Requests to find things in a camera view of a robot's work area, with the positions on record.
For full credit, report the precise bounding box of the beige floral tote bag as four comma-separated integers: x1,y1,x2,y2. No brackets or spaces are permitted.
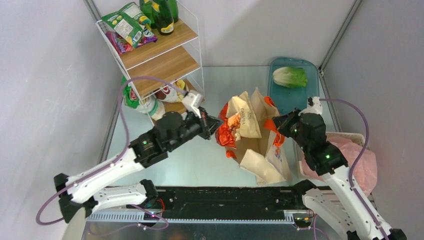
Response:
223,88,292,185

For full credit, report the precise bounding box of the pink plastic bag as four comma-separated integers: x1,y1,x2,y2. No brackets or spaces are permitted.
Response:
301,136,378,197

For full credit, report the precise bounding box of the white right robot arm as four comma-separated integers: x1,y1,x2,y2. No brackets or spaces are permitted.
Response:
272,109,407,240

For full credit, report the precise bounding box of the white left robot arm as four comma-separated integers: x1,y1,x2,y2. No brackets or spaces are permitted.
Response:
54,107,224,223

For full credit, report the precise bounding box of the teal plastic tray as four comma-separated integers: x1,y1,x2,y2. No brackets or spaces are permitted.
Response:
267,57,320,115

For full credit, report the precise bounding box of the white brown snack bag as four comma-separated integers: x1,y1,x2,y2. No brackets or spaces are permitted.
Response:
154,85,182,103

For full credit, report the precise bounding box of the green white snack bag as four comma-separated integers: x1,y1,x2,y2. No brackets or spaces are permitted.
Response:
122,84,166,121

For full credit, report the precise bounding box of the yellow snack pack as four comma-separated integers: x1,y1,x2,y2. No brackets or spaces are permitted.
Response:
174,79,189,103

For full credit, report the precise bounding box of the green lettuce head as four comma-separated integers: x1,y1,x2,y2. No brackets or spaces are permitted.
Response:
272,67,308,88

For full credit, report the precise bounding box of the white plastic basket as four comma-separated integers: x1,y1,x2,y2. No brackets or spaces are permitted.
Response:
293,132,365,180

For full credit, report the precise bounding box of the purple candy bag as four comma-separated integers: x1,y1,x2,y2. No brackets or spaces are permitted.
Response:
105,31,158,55

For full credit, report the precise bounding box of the green glass bottle front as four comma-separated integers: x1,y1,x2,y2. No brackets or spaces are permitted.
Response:
152,0,174,36

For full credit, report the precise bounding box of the green glass bottle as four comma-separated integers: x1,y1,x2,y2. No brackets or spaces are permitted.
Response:
167,0,179,23
152,0,174,36
139,0,156,29

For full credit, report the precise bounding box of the green chips bag top shelf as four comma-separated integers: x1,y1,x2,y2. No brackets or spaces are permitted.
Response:
101,2,154,48

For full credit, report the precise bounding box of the green glass bottle back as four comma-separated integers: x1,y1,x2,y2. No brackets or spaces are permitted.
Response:
167,0,179,23

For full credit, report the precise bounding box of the green glass bottle middle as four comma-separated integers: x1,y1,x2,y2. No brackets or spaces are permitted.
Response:
139,0,156,29

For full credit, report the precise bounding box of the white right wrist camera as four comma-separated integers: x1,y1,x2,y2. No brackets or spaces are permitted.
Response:
298,96,323,116

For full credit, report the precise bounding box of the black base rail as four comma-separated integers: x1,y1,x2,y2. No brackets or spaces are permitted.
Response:
140,186,307,221

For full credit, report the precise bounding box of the white wire wooden shelf rack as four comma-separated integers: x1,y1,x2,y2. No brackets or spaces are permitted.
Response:
95,0,206,125

